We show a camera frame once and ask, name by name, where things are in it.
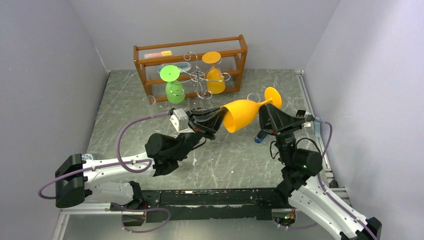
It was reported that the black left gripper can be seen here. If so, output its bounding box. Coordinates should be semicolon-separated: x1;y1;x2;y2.
173;107;231;163

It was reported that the orange plastic cup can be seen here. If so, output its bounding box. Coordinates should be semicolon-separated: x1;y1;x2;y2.
220;87;283;133

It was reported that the yellow plastic wine glass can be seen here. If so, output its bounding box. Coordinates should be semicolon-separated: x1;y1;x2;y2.
202;51;226;94

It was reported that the green plastic wine glass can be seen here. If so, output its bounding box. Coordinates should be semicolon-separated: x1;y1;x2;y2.
159;65;186;104

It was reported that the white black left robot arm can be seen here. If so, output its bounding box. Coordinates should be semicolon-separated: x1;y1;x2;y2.
54;107;228;210

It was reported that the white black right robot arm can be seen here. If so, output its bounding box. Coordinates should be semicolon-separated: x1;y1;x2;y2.
258;103;382;240

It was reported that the chrome wine glass rack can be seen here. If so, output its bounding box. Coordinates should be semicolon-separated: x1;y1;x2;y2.
177;51;231;101

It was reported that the wooden shelf rack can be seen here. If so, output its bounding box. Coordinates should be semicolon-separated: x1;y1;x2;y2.
133;34;248;102

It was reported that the clear glass right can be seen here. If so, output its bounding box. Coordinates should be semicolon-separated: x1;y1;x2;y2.
246;92;261;103

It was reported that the light blue pen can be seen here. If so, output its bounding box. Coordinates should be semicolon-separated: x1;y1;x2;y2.
313;116;321;139

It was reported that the blue packaged item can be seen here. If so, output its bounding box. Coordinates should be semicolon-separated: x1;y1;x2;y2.
157;61;192;74

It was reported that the pink yellow marker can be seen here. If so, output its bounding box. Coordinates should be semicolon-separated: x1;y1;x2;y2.
143;50;173;59

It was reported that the blue white patterned can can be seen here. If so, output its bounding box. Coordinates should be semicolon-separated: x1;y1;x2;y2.
81;153;95;161

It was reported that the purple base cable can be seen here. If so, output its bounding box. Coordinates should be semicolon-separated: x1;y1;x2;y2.
112;201;172;234

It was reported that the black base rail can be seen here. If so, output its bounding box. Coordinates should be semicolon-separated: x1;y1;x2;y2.
109;187;291;227

